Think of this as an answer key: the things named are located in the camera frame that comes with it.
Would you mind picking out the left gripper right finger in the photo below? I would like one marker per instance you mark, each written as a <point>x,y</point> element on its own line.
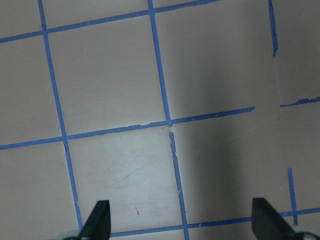
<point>266,222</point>

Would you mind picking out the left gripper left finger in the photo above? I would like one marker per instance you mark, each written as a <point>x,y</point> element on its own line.
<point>98,224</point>

